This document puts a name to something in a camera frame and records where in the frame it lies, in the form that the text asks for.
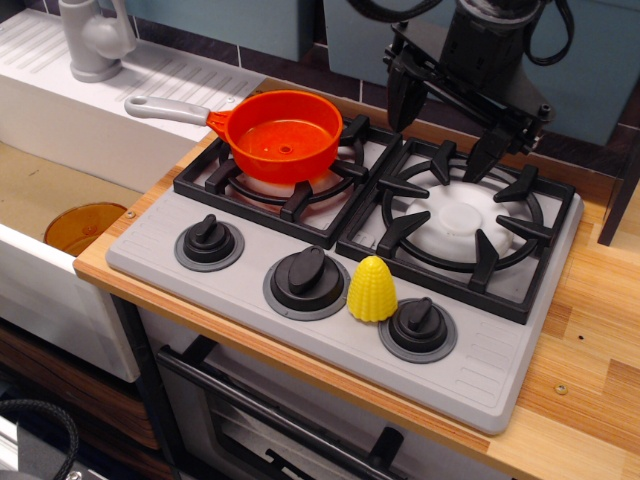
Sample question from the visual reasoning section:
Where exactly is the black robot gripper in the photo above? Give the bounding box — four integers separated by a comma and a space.
385, 1, 555, 183

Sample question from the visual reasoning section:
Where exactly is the white right burner disc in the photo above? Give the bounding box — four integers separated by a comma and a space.
392, 182, 514, 263

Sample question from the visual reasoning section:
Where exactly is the black right burner grate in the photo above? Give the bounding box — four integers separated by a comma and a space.
336, 139, 577, 324

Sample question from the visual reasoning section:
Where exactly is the black burner grate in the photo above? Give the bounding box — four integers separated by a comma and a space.
173, 115, 402, 249
336, 139, 577, 324

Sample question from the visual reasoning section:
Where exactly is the grey toy stove top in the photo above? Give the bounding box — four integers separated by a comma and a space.
105, 114, 585, 436

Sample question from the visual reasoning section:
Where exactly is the black left burner grate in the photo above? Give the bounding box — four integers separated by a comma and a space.
173, 115, 402, 249

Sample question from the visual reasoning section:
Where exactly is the yellow toy corn cob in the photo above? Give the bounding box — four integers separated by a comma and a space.
347, 256, 398, 322

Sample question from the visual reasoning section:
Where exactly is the black right stove knob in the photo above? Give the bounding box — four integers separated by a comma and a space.
378, 297, 458, 364

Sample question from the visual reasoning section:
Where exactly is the black stove knob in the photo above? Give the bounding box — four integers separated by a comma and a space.
263, 246, 350, 322
378, 297, 458, 364
174, 214, 245, 273

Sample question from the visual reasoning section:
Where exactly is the black middle stove knob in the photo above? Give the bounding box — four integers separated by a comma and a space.
263, 246, 350, 322

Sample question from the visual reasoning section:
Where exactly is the black left stove knob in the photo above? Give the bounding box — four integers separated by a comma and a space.
174, 214, 245, 273

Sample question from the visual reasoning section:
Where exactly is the grey toy faucet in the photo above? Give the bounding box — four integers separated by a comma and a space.
58, 0, 136, 83

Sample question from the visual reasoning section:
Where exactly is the white toy sink basin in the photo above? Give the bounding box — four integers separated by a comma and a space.
1, 9, 262, 383

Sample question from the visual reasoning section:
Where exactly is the orange translucent plastic bowl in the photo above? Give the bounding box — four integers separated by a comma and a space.
44, 202, 127, 257

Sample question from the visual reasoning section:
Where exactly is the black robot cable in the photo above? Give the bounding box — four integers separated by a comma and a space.
526, 0, 574, 67

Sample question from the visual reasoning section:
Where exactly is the orange toy pot grey handle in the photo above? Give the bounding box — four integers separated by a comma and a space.
124, 90, 344, 184

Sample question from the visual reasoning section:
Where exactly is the toy oven door black handle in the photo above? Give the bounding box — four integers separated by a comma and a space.
156, 337, 444, 479

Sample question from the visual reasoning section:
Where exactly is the black braided cable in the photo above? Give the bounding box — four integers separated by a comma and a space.
0, 398, 81, 480

